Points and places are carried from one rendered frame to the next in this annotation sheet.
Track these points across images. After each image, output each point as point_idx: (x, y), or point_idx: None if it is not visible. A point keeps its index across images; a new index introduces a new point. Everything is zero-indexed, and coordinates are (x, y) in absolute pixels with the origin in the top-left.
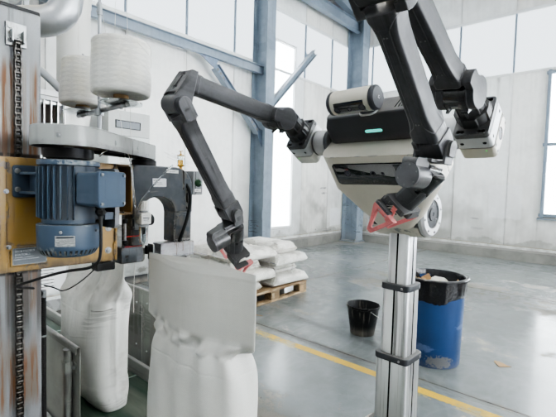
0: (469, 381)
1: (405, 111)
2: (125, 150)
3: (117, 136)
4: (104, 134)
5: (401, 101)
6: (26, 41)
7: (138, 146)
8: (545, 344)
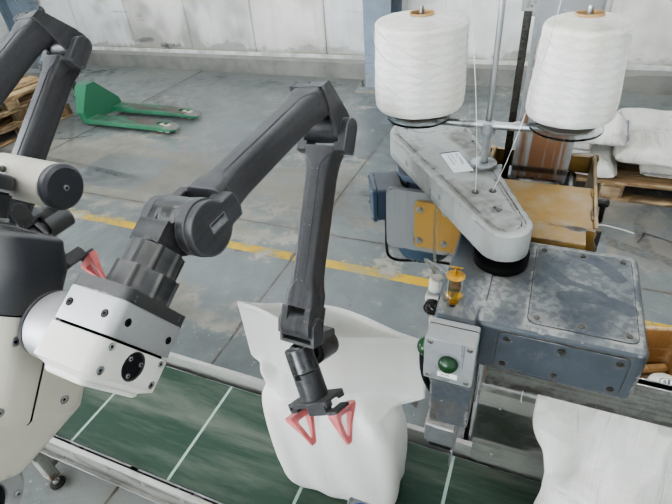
0: None
1: (45, 159)
2: (418, 183)
3: (409, 156)
4: (394, 145)
5: (49, 148)
6: (533, 5)
7: (440, 195)
8: None
